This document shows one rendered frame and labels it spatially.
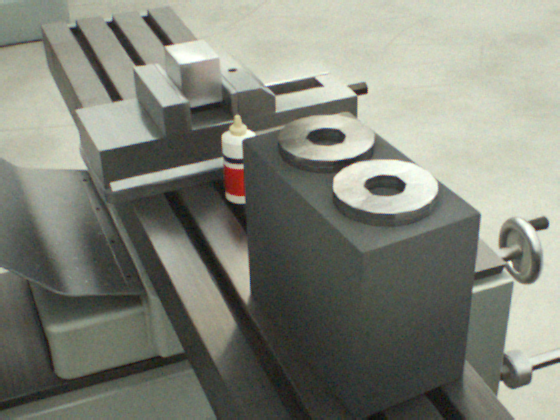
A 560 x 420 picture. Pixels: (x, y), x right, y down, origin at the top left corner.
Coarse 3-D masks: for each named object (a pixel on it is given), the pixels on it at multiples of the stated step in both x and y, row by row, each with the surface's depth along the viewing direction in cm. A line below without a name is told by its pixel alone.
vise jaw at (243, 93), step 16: (224, 64) 123; (240, 64) 124; (224, 80) 120; (240, 80) 119; (256, 80) 120; (224, 96) 119; (240, 96) 117; (256, 96) 118; (272, 96) 119; (240, 112) 119; (256, 112) 120; (272, 112) 121
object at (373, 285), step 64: (320, 128) 90; (256, 192) 91; (320, 192) 83; (384, 192) 83; (448, 192) 83; (256, 256) 96; (320, 256) 83; (384, 256) 77; (448, 256) 81; (320, 320) 87; (384, 320) 81; (448, 320) 85; (384, 384) 85
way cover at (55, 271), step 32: (0, 160) 131; (0, 192) 121; (32, 192) 128; (64, 192) 131; (96, 192) 133; (0, 224) 113; (32, 224) 120; (64, 224) 123; (96, 224) 125; (0, 256) 106; (32, 256) 112; (64, 256) 117; (96, 256) 119; (128, 256) 120; (64, 288) 111; (96, 288) 113; (128, 288) 114
